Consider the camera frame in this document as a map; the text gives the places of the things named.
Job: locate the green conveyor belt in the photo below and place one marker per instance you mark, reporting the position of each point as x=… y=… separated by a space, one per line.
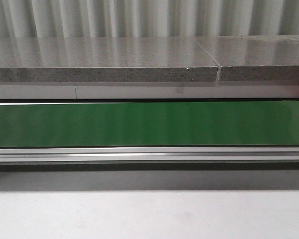
x=150 y=124

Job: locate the grey stone countertop slab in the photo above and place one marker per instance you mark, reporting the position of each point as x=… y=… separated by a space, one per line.
x=97 y=59

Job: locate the white pleated curtain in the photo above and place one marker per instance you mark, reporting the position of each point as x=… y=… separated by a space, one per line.
x=157 y=18

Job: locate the aluminium conveyor side rail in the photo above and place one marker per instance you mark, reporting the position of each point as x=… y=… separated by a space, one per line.
x=203 y=154

